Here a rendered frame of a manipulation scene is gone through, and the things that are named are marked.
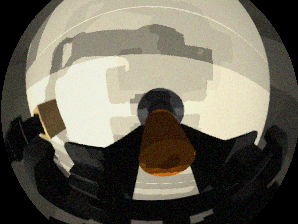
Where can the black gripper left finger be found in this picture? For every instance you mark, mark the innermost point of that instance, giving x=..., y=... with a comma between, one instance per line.
x=119, y=159

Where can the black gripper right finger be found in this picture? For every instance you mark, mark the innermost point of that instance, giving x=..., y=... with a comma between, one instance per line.
x=212, y=154

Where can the orange tapered knob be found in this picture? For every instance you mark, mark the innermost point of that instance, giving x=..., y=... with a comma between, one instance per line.
x=165, y=149

